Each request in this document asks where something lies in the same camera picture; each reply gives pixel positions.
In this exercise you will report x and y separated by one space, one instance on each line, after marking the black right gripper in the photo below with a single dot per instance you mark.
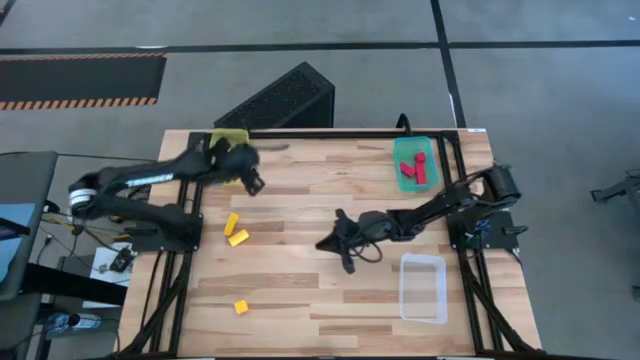
352 239

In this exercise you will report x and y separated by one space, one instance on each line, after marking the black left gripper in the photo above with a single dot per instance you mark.
235 162

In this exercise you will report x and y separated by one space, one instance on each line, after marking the long yellow block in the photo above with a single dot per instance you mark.
231 224

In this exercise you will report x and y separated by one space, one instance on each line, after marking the long red block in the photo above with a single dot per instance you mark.
421 174

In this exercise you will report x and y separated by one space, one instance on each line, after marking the small yellow block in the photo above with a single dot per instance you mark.
241 306

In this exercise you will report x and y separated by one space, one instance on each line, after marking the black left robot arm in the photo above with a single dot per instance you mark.
150 177

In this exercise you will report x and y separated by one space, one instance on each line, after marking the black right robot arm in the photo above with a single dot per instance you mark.
440 205

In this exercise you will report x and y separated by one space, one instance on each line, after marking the yellow translucent plastic bin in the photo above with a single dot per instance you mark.
235 134

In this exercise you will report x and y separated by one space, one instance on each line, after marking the black perforated box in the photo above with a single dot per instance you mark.
280 97

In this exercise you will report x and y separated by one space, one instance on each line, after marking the clear plastic bin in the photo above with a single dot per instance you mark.
422 290

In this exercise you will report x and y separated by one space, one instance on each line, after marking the green translucent plastic bin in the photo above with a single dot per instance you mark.
405 150

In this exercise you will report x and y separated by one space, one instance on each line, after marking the white label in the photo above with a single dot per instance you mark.
476 130

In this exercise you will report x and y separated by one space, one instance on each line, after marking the small black device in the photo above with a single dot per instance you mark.
121 260

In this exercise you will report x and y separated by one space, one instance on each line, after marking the white paper sheet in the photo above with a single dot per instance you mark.
102 257

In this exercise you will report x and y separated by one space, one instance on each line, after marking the black hazard striped floor mat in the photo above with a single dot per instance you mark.
80 80

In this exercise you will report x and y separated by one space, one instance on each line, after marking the dark grey side desk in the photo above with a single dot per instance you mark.
30 175

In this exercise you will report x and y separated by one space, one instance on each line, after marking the black beam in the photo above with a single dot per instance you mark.
70 284

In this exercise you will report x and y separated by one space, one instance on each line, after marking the clear water bottle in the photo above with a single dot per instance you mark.
75 321

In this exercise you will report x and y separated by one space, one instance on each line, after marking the light blue panel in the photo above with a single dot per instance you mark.
12 250

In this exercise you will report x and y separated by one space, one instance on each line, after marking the grey stand leg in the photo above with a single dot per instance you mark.
622 189

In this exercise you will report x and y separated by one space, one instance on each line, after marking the black table frame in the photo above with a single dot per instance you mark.
325 135

